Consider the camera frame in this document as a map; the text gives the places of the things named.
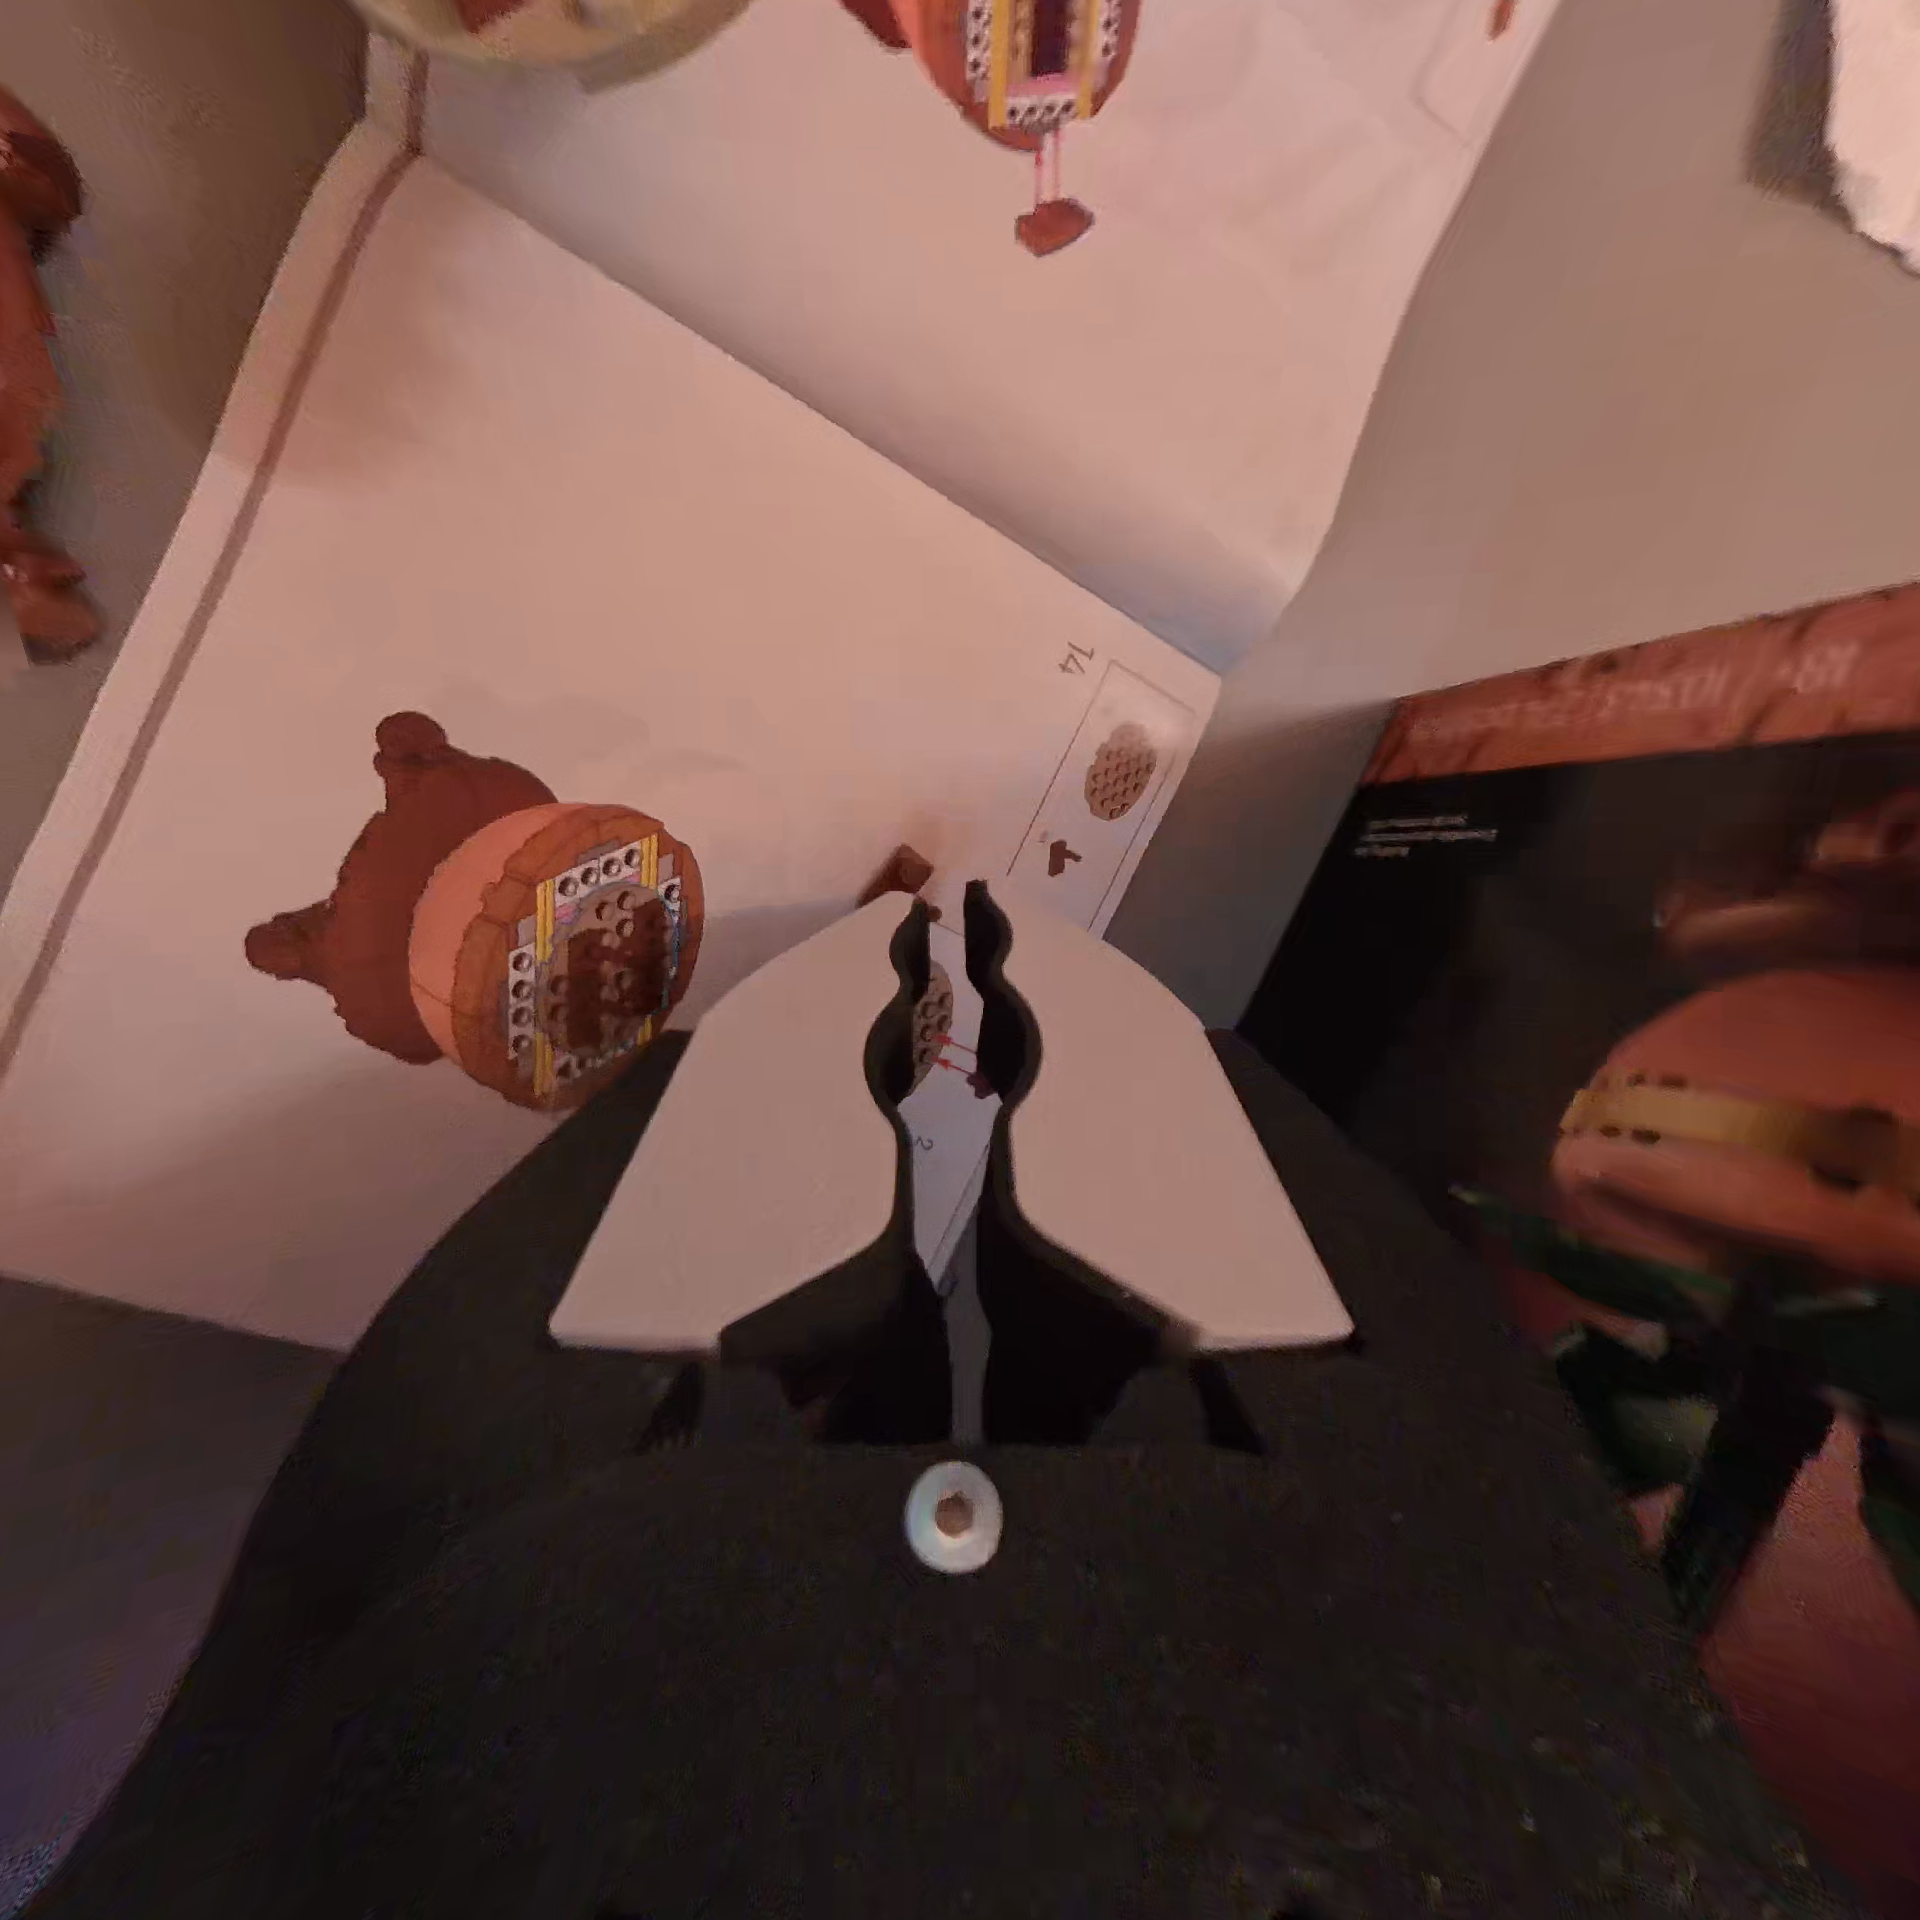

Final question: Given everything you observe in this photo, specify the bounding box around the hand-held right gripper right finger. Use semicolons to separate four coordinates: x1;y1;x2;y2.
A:
961;878;1355;1366

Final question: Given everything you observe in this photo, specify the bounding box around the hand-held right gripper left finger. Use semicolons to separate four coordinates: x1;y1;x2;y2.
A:
549;895;941;1357

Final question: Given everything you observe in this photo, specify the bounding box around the brick pot model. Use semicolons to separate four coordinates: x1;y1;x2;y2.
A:
1;84;110;667

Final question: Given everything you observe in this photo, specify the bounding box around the tan round plate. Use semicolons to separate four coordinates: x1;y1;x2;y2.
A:
355;1;757;86

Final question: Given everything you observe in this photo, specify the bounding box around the black flower print box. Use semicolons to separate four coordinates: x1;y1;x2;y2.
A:
1239;579;1920;1920

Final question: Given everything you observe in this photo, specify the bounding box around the white instruction booklet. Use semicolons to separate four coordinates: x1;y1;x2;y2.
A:
1;1;1568;1357

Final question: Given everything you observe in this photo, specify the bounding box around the white paper sheet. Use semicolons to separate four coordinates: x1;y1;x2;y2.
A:
1750;1;1920;277

